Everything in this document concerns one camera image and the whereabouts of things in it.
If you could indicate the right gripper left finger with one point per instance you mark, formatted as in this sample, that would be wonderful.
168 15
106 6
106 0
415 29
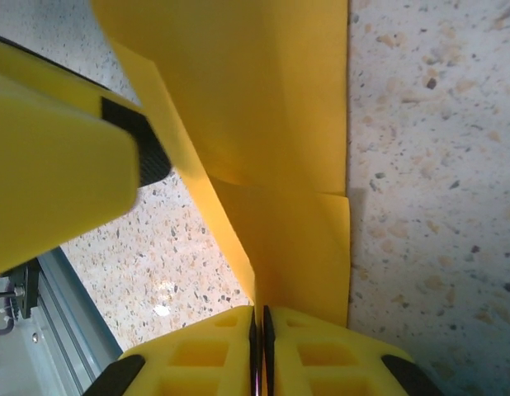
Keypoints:
197 359

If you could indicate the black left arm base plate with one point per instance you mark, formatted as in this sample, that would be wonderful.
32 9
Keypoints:
26 288

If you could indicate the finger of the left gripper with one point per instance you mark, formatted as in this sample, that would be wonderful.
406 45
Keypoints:
53 165

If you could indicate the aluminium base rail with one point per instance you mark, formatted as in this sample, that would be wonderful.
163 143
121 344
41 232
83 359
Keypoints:
57 330

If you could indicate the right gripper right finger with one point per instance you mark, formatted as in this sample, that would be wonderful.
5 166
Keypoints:
321 359

